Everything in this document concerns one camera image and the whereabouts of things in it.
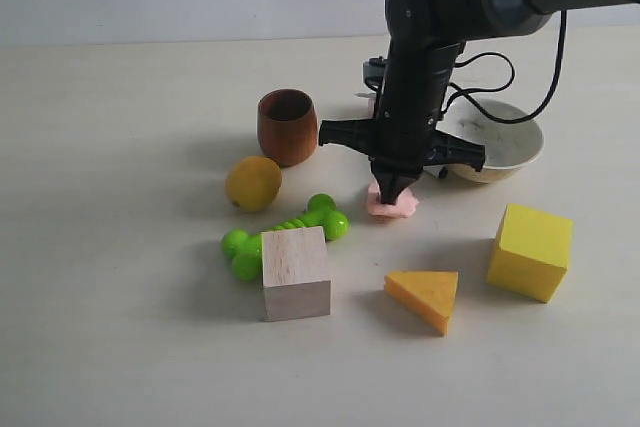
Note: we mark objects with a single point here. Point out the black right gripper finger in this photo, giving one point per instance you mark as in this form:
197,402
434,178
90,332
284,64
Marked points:
404,177

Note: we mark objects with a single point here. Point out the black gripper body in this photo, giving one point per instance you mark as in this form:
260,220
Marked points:
402,133

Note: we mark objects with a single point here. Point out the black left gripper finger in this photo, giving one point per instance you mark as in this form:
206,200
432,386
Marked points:
385,177

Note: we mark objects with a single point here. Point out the pink toy slice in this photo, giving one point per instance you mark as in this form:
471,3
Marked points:
405,206

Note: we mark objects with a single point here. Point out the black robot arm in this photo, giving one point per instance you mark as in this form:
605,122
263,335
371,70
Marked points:
426,37

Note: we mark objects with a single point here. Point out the black white marker pen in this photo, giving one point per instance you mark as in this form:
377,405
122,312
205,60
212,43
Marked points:
437,171

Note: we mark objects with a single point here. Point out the pink cake toy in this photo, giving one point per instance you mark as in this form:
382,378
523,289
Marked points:
372,99

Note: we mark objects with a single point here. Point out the white ceramic bowl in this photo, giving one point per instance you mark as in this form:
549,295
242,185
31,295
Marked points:
508,147

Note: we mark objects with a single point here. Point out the brown wooden cup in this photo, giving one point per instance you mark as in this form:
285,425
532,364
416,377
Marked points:
287,126

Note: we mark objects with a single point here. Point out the orange cheese wedge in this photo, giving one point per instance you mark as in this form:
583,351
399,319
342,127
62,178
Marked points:
429,294

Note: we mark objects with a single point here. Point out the light wooden cube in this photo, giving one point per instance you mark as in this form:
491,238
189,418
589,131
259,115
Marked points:
296,276

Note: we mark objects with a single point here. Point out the yellow lemon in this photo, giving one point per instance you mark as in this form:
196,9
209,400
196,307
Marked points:
253,183

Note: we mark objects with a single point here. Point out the yellow cube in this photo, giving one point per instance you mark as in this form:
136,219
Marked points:
531,252

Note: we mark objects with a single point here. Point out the green plastic bone toy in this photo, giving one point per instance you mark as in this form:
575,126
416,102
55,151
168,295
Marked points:
244,250

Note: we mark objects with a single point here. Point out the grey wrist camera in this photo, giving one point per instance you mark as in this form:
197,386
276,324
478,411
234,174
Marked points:
373,70

